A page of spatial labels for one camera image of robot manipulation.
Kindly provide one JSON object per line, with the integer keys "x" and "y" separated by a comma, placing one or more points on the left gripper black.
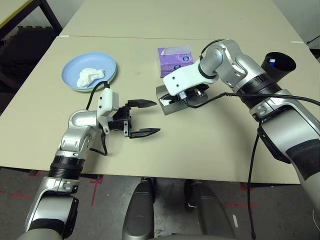
{"x": 121, "y": 120}

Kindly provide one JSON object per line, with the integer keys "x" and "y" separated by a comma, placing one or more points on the white tape strip on table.
{"x": 63, "y": 36}
{"x": 297, "y": 41}

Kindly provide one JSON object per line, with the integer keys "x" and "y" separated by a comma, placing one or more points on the black foam floor mat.
{"x": 25, "y": 50}

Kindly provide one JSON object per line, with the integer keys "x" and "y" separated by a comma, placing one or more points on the small blue white stick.
{"x": 271, "y": 62}

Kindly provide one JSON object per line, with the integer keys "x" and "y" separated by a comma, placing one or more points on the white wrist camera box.
{"x": 185, "y": 77}
{"x": 106, "y": 100}

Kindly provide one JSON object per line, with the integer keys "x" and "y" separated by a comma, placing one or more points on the white tissue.
{"x": 87, "y": 77}

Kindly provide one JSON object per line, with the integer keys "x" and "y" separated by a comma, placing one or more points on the black plastic cup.
{"x": 285, "y": 67}

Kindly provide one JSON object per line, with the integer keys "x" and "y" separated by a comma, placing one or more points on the blue plastic plate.
{"x": 87, "y": 61}

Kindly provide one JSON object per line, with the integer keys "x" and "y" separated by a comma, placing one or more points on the black sunglasses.
{"x": 166, "y": 98}

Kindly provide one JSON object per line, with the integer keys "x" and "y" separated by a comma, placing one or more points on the purple tissue box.
{"x": 170, "y": 62}

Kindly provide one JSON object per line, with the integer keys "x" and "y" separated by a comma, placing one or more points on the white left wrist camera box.
{"x": 106, "y": 100}

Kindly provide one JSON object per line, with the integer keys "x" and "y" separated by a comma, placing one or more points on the grey glasses case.
{"x": 172, "y": 108}

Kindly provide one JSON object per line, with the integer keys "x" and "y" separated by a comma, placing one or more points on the grey left robot leg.
{"x": 137, "y": 212}

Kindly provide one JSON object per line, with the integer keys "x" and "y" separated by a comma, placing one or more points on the black framed yellow edged table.
{"x": 54, "y": 18}

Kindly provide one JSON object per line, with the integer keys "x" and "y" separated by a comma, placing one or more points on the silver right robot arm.
{"x": 250, "y": 70}

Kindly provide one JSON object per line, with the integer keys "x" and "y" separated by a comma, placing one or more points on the grey right robot leg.
{"x": 207, "y": 215}

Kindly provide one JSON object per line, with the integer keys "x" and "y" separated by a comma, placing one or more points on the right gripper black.
{"x": 198, "y": 91}

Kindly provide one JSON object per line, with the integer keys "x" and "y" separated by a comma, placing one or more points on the green plastic plate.
{"x": 82, "y": 91}

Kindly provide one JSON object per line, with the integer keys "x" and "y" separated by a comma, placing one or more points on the black tripod stand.
{"x": 313, "y": 40}

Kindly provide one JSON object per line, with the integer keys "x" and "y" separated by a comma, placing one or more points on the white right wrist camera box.
{"x": 185, "y": 77}

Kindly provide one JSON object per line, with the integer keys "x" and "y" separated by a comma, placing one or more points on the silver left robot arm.
{"x": 50, "y": 207}

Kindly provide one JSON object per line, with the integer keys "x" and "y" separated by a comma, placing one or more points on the grey robot leg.
{"x": 207, "y": 215}
{"x": 137, "y": 212}

